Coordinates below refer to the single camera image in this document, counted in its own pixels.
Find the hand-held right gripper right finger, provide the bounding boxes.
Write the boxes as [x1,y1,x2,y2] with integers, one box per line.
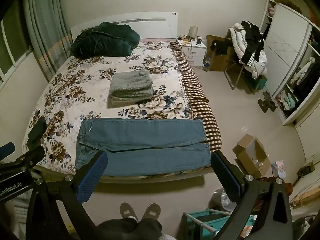
[210,150,293,240]

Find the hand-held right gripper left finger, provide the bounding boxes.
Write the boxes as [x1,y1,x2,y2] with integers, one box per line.
[25,150,108,240]

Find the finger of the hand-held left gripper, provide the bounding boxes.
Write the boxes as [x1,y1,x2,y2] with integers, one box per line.
[0,142,16,161]
[10,116,48,171]

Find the blue denim pants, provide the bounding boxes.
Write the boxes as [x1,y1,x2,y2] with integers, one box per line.
[75,118,212,177]

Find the grey round appliance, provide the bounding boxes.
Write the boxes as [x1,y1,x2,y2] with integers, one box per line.
[209,187,238,212]

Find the open cardboard box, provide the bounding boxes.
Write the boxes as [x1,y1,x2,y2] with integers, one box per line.
[232,134,272,178]

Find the grey slipper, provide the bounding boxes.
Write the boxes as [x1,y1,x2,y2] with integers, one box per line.
[142,203,161,222]
[119,202,137,222]

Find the pink packet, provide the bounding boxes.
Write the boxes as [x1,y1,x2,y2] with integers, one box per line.
[271,160,285,178]

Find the person's legs in dark trousers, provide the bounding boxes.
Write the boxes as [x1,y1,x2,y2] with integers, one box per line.
[96,217,163,240]

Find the small dark box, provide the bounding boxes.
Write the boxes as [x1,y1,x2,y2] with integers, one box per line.
[297,162,315,177]

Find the light wooden sticks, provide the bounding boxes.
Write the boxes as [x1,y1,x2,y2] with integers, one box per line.
[290,180,320,208]

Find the small black object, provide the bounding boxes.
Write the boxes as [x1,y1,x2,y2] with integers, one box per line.
[258,91,278,113]

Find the window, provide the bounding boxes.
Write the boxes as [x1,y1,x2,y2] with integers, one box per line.
[0,2,33,80]

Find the brown checked bed sheet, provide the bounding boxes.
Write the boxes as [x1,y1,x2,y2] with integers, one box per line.
[170,41,222,153]

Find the folded teal cloth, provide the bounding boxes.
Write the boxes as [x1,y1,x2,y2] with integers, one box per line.
[281,92,299,110]

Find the metal folding chair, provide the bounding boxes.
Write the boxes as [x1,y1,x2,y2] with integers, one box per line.
[224,62,260,94]

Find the teal storage box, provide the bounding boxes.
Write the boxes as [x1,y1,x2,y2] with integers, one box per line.
[246,76,268,90]

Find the striped curtain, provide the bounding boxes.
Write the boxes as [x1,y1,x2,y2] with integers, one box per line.
[22,0,73,83]

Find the folded grey fleece cloth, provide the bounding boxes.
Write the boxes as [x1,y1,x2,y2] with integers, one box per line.
[107,69,155,109]

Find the dark green duvet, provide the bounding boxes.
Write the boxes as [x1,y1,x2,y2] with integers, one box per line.
[71,22,141,57]

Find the plastic water bottle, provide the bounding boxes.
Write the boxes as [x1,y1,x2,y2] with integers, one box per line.
[202,54,212,72]

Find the large brown cardboard box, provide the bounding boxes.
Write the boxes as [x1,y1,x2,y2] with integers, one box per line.
[205,34,238,72]

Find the white nightstand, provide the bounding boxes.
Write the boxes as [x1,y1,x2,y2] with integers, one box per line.
[177,38,207,68]

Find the hanging clothes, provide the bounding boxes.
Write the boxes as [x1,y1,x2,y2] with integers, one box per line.
[291,56,319,98]

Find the black garment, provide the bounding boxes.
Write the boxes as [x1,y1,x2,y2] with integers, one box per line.
[210,39,233,56]

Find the white padded jacket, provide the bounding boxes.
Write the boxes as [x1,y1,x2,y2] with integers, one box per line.
[227,22,268,79]

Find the black clothes with white stripes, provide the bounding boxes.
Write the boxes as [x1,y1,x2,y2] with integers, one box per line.
[241,21,265,64]

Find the white wardrobe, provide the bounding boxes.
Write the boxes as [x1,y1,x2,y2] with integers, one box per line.
[259,0,320,127]

